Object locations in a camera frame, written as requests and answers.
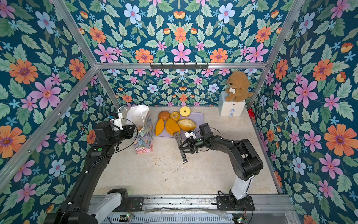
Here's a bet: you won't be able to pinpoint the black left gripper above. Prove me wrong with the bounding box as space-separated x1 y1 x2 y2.
107 123 136 147

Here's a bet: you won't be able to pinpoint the floral paper bag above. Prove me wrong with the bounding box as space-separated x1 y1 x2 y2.
127 105 153 154

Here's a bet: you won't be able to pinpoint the orange oval bread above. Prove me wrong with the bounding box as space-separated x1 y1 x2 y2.
166 119 181 136

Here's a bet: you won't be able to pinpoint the metal slotted tongs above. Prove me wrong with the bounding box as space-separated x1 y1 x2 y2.
173 132 188 164

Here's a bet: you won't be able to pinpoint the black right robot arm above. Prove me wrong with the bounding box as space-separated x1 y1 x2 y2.
174 123 263 202

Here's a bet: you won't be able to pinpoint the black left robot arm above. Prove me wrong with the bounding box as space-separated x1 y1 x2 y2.
44 121 138 224

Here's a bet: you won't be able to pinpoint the split crusty bread roll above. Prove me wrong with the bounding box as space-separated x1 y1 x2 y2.
177 119 197 132

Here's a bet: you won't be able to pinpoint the purple tray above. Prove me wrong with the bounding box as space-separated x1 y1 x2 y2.
158 112 204 138

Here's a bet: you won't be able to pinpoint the yellow bagel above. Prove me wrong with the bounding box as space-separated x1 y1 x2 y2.
170 111 181 122

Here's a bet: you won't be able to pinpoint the round brown bun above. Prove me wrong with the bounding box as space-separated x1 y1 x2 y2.
158 111 170 121

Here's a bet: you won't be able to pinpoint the white drawer cabinet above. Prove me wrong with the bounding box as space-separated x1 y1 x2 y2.
218 91 246 117

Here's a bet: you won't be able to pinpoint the brown plush dog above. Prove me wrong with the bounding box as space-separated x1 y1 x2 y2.
225 71 253 102

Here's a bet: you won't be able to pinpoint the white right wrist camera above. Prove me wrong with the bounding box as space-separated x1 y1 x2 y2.
185 130 197 139

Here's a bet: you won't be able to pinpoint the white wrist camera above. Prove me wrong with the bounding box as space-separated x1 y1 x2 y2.
110 106 128 131
185 130 197 139

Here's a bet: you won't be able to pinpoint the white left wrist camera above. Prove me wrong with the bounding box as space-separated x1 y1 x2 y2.
110 106 128 131

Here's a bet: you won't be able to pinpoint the yellow ring donut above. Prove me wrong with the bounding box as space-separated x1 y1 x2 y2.
180 106 191 117

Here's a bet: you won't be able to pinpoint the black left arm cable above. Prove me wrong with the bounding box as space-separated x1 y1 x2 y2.
97 117 139 163

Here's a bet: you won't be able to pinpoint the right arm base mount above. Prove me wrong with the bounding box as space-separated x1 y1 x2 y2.
216 190 255 211

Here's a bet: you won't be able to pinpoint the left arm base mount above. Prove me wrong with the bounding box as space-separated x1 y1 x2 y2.
88 189 144 223

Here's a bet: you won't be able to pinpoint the black wall hook rail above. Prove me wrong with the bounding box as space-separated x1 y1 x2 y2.
149 63 209 70

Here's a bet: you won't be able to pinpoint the aluminium frame post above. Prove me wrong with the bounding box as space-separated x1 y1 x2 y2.
247 0 304 109

